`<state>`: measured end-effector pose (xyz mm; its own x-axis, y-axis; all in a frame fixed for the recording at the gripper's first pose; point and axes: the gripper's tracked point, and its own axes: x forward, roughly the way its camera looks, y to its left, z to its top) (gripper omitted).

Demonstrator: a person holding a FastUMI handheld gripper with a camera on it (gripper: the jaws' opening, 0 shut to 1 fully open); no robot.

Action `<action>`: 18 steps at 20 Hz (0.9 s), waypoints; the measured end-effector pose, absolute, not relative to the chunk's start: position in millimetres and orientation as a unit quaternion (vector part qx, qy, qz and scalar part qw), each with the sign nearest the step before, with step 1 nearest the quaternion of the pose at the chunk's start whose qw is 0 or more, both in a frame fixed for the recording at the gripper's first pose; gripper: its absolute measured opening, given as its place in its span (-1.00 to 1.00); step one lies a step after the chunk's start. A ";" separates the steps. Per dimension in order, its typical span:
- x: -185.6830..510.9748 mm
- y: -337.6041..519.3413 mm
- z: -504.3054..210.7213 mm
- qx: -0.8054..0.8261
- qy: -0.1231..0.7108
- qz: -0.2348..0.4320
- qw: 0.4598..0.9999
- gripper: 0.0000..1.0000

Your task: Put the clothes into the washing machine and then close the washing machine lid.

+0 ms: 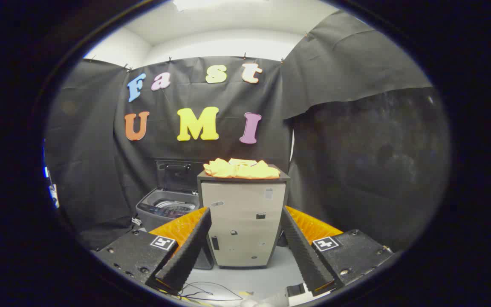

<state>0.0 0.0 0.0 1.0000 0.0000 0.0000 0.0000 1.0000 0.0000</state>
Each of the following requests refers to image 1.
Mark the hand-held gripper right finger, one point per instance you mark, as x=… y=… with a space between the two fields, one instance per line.
x=303 y=251

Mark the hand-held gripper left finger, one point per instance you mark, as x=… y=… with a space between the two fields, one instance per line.
x=188 y=251

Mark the grey washing machine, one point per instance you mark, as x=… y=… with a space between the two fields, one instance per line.
x=160 y=209

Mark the orange polo shirt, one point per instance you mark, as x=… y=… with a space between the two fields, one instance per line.
x=245 y=169

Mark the grey cabinet with dark top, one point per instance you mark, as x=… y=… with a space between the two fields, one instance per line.
x=245 y=221

